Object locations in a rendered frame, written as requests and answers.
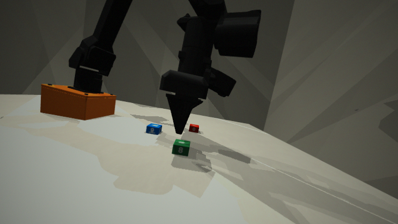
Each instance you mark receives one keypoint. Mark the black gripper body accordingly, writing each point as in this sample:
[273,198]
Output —
[188,81]

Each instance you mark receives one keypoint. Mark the green block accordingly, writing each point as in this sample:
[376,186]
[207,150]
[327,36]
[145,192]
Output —
[181,147]

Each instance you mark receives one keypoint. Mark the blue block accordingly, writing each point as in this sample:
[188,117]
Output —
[153,129]

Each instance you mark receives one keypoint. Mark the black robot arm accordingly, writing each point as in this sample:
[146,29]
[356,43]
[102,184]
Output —
[233,34]

